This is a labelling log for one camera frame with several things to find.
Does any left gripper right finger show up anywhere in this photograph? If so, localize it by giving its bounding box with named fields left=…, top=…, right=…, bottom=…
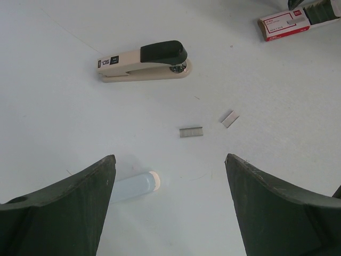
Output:
left=225, top=154, right=340, bottom=255

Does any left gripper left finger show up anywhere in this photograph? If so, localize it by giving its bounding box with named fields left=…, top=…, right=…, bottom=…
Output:
left=1, top=155, right=116, bottom=255

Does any staple strip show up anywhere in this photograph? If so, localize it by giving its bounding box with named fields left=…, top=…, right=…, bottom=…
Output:
left=179, top=127, right=204, bottom=138
left=220, top=110, right=240, bottom=129

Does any beige black stapler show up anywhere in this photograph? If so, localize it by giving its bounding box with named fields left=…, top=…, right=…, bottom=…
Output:
left=96, top=40, right=193, bottom=83

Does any red white staple box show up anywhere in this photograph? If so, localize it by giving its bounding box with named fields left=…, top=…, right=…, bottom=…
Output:
left=257, top=1, right=340, bottom=42

